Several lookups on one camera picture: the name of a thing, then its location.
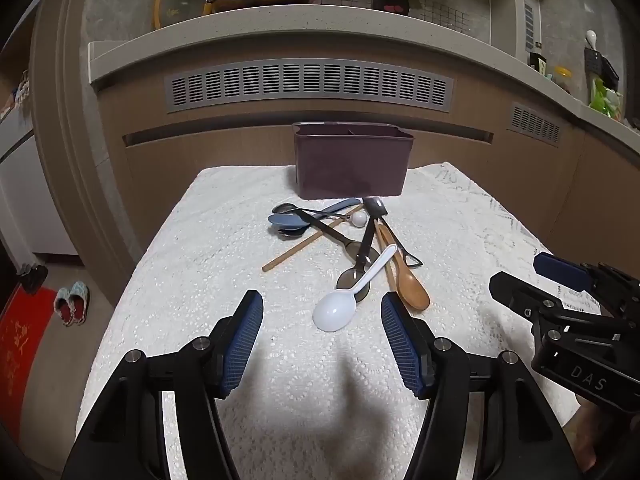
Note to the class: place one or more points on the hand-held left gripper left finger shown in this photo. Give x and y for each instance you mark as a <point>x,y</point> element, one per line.
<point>242,345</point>

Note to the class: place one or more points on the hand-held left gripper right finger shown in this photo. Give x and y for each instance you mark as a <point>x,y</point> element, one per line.
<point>400,340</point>

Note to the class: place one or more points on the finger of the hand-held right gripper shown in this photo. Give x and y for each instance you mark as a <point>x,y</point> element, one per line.
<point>560,267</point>
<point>515,290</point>

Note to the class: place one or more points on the wooden spoon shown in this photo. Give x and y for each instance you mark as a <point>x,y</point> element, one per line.
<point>414,295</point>

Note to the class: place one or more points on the white plastic spoon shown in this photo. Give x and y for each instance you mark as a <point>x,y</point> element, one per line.
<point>332,312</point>

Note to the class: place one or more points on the wooden chopstick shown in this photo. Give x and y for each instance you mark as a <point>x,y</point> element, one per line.
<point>285,257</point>

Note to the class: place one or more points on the blue spoon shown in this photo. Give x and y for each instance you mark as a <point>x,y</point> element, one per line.
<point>287,219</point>

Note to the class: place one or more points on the black metal spoon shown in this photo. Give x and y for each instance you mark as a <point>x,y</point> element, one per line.
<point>375,206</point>

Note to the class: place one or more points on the maroon plastic utensil holder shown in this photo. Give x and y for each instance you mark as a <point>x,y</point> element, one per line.
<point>350,170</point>

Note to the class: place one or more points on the white lace tablecloth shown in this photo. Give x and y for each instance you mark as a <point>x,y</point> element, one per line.
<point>200,260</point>

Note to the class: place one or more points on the small grey vent grille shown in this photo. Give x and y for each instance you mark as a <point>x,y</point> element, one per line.
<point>535,122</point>

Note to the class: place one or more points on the blue fabric slipper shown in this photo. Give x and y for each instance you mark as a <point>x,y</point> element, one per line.
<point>80,297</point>
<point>64,310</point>

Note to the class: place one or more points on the green plastic bag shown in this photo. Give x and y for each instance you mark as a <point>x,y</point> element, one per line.
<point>605,100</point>

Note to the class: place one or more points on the yellow-lid jar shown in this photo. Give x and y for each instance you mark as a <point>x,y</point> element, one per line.
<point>562,77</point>

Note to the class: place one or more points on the wooden cabinet front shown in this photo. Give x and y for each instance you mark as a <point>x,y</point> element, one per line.
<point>225,140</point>

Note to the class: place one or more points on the black shoes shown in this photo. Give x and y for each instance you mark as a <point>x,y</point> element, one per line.
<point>32,277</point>

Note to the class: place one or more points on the red floor mat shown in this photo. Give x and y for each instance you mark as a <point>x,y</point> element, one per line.
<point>20,350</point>

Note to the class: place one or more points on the white ladle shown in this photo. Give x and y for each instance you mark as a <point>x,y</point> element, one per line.
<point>591,39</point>

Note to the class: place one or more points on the white cabinet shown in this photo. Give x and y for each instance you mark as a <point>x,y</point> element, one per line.
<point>25,200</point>

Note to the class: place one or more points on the large grey vent grille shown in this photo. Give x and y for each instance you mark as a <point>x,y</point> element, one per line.
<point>170,91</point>

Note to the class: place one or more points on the speckled stone countertop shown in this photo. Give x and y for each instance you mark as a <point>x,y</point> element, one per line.
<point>300,25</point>

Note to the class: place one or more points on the yellow-rimmed glass lid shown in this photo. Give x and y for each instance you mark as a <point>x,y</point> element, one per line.
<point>185,0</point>

